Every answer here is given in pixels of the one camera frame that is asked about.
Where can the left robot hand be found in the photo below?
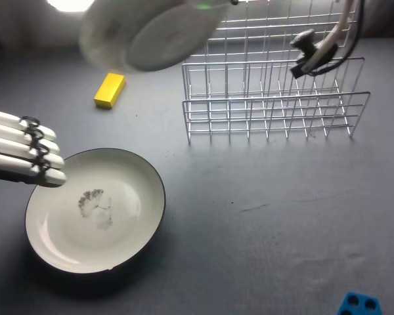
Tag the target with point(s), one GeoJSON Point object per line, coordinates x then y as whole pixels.
{"type": "Point", "coordinates": [13, 144]}

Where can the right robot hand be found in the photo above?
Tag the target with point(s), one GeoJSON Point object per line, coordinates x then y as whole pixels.
{"type": "Point", "coordinates": [202, 4]}

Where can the white round plate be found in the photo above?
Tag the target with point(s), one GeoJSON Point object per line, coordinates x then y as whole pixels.
{"type": "Point", "coordinates": [95, 229]}
{"type": "Point", "coordinates": [157, 39]}

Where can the yellow rectangular block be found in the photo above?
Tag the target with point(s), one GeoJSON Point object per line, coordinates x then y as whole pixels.
{"type": "Point", "coordinates": [110, 90]}

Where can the white backdrop cloth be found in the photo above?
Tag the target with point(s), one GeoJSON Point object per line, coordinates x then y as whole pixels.
{"type": "Point", "coordinates": [19, 26]}

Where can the grey tablecloth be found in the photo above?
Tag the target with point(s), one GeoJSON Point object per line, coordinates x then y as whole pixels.
{"type": "Point", "coordinates": [249, 213]}

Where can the blue pentagon block with holes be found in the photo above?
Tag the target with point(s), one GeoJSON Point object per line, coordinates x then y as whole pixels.
{"type": "Point", "coordinates": [358, 305]}

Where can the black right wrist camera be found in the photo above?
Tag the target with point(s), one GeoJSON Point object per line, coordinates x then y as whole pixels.
{"type": "Point", "coordinates": [307, 44]}

